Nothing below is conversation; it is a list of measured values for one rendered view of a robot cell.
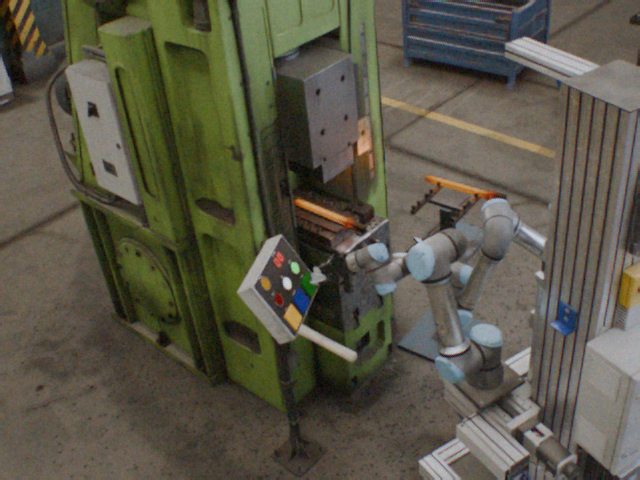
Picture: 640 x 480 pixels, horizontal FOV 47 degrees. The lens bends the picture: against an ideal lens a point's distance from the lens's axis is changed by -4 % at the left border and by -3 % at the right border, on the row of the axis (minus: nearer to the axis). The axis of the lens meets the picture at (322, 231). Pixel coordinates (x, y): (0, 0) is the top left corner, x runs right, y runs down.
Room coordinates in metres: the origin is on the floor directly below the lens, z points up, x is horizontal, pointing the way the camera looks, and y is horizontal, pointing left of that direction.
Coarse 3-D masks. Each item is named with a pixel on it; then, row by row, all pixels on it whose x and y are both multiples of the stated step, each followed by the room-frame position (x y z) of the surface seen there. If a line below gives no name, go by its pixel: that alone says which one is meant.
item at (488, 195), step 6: (426, 180) 3.23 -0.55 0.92; (432, 180) 3.21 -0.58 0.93; (438, 180) 3.19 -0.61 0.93; (444, 180) 3.18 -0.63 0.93; (444, 186) 3.16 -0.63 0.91; (450, 186) 3.14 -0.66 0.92; (456, 186) 3.12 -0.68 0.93; (462, 186) 3.11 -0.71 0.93; (468, 186) 3.10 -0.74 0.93; (468, 192) 3.08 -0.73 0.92; (474, 192) 3.06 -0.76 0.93; (480, 192) 3.04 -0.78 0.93; (486, 192) 3.03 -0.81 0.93; (492, 192) 3.01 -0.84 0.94; (498, 192) 3.00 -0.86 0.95; (486, 198) 3.00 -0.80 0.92; (492, 198) 3.00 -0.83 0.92; (498, 198) 2.98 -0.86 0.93; (504, 198) 2.96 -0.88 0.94
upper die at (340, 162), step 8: (344, 152) 2.84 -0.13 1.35; (352, 152) 2.87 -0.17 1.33; (288, 160) 2.88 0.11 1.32; (328, 160) 2.76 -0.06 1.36; (336, 160) 2.80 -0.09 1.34; (344, 160) 2.83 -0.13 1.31; (352, 160) 2.87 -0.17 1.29; (288, 168) 2.88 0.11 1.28; (296, 168) 2.85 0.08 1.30; (304, 168) 2.81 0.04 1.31; (320, 168) 2.74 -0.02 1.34; (328, 168) 2.76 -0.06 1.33; (336, 168) 2.80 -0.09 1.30; (344, 168) 2.83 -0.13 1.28; (312, 176) 2.78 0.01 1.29; (320, 176) 2.75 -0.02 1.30; (328, 176) 2.76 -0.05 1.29
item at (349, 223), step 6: (300, 204) 3.01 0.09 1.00; (306, 204) 3.00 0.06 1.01; (312, 204) 2.99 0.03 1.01; (318, 210) 2.93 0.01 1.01; (324, 210) 2.93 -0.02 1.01; (330, 216) 2.88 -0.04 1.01; (336, 216) 2.87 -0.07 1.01; (342, 216) 2.86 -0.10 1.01; (342, 222) 2.83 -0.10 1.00; (348, 222) 2.80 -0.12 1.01; (354, 222) 2.80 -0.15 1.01; (354, 228) 2.78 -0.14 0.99; (360, 228) 2.75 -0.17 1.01
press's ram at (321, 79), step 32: (288, 64) 2.88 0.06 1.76; (320, 64) 2.84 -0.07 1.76; (352, 64) 2.91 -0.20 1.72; (288, 96) 2.77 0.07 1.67; (320, 96) 2.76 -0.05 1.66; (352, 96) 2.89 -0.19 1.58; (288, 128) 2.78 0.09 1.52; (320, 128) 2.75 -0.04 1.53; (352, 128) 2.88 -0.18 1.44; (320, 160) 2.73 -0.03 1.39
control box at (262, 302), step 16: (272, 240) 2.49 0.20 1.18; (272, 256) 2.38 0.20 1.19; (288, 256) 2.44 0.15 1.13; (256, 272) 2.28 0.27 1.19; (272, 272) 2.31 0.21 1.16; (288, 272) 2.37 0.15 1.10; (304, 272) 2.44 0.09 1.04; (240, 288) 2.23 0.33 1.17; (256, 288) 2.20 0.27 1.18; (272, 288) 2.25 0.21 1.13; (256, 304) 2.18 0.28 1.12; (272, 304) 2.19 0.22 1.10; (288, 304) 2.25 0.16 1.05; (272, 320) 2.17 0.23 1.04; (288, 336) 2.15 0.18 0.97
